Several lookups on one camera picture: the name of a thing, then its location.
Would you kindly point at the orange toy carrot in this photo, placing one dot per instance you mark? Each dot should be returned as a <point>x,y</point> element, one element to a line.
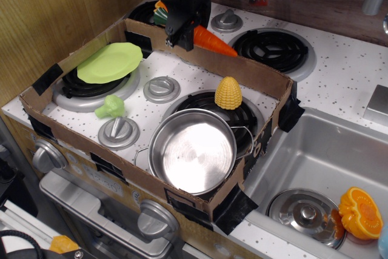
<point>201,36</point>

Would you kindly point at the light green toy plate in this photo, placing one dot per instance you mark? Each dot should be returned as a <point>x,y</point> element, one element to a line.
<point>110,63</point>

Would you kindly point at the orange pumpkin half on burner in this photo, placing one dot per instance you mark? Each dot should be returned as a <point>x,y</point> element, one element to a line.
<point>159,5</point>

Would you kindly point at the back left stove burner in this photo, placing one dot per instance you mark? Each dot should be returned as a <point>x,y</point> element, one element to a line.
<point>145,13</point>

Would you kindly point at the silver stovetop knob back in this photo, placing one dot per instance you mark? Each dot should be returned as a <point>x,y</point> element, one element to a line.
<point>227,22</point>

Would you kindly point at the silver stovetop knob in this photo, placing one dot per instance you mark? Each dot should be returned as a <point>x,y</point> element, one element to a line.
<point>118,133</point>
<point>162,89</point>
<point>227,22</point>

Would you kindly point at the silver stovetop knob upper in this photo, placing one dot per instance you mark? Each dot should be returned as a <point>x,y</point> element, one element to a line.
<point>162,89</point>

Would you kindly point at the yellow toy corn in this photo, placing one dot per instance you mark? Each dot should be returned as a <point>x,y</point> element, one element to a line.
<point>228,94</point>

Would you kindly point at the green toy broccoli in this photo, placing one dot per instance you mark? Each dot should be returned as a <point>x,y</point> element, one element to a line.
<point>113,106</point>

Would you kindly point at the back right stove burner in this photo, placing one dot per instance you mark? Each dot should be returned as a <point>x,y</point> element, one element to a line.
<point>282,50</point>

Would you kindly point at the front right stove burner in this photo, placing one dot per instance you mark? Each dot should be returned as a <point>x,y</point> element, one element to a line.
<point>246,119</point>

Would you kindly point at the silver stovetop knob lower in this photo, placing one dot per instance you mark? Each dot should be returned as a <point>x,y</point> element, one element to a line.
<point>118,133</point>

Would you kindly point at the stainless steel pot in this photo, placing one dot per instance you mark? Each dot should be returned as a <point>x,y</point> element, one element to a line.
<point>194,150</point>

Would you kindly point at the brown cardboard fence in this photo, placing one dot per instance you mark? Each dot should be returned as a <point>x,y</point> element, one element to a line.
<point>224,207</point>

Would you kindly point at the silver oven knob left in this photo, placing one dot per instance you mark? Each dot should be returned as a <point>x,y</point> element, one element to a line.
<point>47,157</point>

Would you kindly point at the silver oven knob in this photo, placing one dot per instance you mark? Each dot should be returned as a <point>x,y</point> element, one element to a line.
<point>47,157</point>
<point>155,221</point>

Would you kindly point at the silver oven knob right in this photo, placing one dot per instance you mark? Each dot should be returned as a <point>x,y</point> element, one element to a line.
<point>155,221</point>

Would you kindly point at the grey toy sink basin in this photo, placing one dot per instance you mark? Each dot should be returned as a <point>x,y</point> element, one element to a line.
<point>321,153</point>

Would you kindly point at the steel pot lid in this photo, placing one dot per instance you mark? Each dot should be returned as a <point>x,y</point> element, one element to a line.
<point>310,213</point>

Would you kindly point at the orange tape piece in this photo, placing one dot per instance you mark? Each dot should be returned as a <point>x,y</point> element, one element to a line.
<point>62,244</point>

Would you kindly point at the orange pumpkin half in sink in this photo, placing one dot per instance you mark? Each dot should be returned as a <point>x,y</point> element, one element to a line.
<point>360,215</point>

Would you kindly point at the silver oven door handle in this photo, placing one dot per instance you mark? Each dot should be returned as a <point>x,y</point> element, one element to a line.
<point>112,228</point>

